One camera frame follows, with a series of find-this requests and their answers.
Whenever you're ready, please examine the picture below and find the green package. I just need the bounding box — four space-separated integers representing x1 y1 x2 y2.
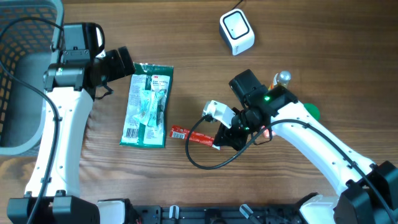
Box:
120 63 174 148

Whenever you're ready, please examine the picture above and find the small yellow bottle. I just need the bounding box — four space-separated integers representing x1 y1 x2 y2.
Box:
268 71 292 90

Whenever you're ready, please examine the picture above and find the red white tube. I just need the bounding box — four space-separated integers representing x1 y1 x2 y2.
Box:
170 125 220 150

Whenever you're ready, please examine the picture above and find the green lid jar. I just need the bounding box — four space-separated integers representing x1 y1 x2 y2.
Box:
303 103 321 121

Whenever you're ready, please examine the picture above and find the light teal sachet pack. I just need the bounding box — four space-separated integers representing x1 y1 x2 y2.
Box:
133 89 166 127

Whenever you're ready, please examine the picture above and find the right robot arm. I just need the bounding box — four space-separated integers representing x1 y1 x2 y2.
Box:
203 70 397 223

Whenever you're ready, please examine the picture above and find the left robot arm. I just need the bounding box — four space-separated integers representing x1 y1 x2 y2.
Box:
7 22 136 223

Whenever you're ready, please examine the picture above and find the white barcode scanner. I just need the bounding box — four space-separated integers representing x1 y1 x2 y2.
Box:
219 9 255 56

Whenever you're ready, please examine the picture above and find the dark grey mesh basket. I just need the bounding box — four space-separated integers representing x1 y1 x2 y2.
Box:
1 0 64 157

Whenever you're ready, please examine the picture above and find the black left camera cable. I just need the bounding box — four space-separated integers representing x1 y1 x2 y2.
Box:
0 16 65 224

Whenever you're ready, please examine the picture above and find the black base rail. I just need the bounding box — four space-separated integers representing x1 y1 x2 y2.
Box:
126 204 306 224

